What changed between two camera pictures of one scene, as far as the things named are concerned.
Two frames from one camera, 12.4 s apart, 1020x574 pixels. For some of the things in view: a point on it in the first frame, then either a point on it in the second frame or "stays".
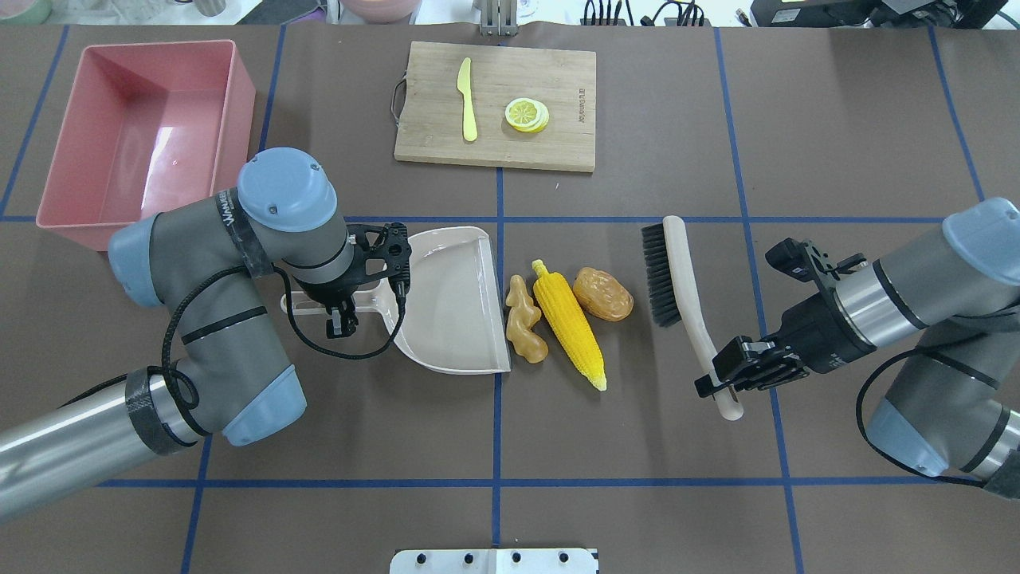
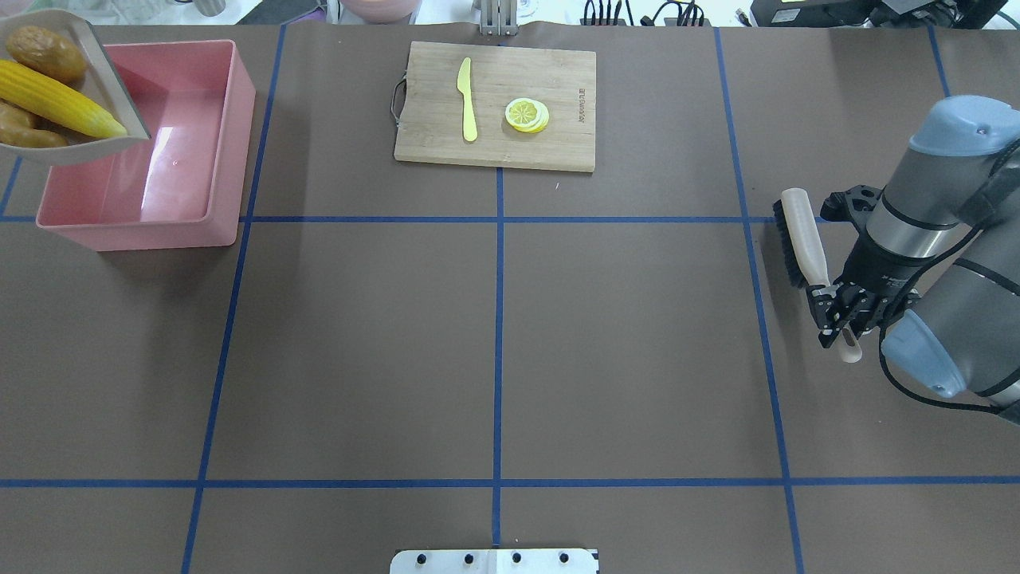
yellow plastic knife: [470, 127] stays
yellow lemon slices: [527, 115] stays
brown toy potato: [602, 295] to [45, 51]
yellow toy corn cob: [566, 316] to [25, 87]
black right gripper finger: [745, 363] to [837, 304]
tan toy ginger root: [524, 341] to [17, 128]
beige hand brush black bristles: [672, 299] to [806, 261]
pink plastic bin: [148, 126] stays
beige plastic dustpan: [453, 319] to [100, 80]
